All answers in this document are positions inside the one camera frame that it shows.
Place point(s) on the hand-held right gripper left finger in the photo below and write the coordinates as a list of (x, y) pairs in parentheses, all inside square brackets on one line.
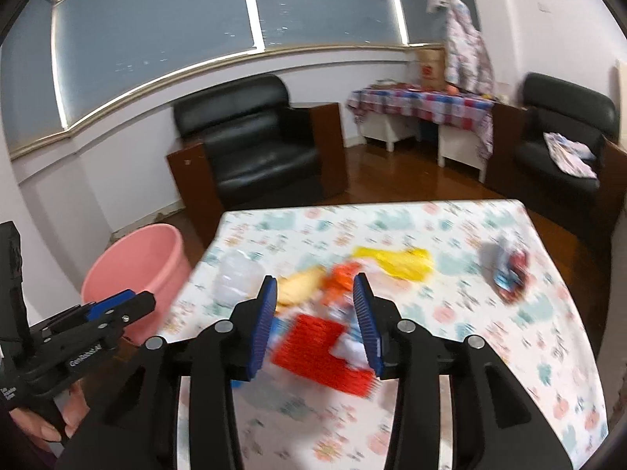
[(262, 323)]

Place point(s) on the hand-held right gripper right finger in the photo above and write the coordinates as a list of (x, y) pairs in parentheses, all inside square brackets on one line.
[(366, 323)]

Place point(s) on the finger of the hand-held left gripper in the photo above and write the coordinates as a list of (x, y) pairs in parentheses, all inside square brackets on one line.
[(112, 302), (132, 306)]

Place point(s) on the blue packet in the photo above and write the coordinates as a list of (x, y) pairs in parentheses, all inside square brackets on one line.
[(279, 330)]

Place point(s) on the pink plastic bucket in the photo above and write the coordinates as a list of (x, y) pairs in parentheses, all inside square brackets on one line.
[(147, 264)]

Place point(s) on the banana peel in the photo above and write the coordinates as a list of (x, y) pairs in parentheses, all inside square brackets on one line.
[(299, 286)]

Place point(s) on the red ribbed packet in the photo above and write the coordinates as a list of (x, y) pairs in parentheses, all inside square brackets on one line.
[(313, 347)]

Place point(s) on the person's left hand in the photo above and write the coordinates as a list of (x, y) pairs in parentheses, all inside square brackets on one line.
[(73, 409)]

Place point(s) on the white crumpled wrapper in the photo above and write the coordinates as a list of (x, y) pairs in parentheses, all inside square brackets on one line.
[(350, 347)]

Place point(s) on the orange packet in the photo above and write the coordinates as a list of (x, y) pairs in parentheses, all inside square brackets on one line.
[(343, 274)]

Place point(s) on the yellow plastic bag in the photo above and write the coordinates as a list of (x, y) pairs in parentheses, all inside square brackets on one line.
[(392, 259)]

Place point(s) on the floral printed tablecloth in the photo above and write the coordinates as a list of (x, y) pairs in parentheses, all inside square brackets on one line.
[(441, 235)]

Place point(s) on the red and blue snack wrapper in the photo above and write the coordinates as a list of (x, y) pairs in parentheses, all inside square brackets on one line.
[(512, 274)]

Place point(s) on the black leather armchair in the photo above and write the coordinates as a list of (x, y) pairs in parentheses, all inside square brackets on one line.
[(254, 147), (553, 122)]

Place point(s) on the white side table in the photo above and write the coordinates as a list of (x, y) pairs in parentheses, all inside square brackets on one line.
[(458, 149)]

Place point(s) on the checked tablecloth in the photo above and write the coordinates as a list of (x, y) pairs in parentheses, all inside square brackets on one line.
[(416, 103)]

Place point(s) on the cardboard box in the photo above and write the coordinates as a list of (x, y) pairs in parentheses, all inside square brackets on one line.
[(431, 68)]

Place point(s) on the floral cloth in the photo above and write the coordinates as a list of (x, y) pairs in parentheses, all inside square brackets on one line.
[(570, 156)]

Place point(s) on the grey window blind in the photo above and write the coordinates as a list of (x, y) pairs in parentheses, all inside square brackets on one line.
[(323, 5), (156, 34), (416, 10)]

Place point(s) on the hanging floral jacket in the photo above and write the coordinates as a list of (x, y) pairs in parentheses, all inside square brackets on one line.
[(465, 49)]

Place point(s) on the cream wooden board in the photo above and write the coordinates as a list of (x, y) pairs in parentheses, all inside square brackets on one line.
[(620, 103)]

